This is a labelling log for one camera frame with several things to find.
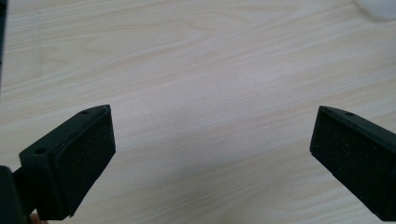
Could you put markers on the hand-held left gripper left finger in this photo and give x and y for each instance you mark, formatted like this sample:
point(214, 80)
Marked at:
point(74, 161)

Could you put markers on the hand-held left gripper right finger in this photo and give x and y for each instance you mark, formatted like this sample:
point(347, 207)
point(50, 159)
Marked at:
point(361, 155)

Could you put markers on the white round object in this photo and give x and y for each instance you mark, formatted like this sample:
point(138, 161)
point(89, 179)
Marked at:
point(378, 8)

